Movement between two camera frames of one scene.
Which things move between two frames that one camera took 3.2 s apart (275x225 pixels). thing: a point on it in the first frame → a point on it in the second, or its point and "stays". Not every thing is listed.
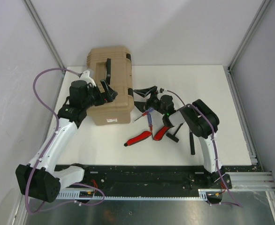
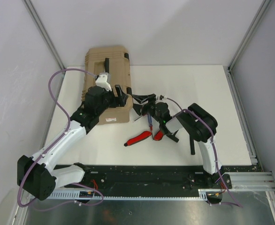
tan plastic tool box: (113, 64) stays
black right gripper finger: (145, 92) → (141, 98)
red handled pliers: (158, 136) stays
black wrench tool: (192, 147) stays
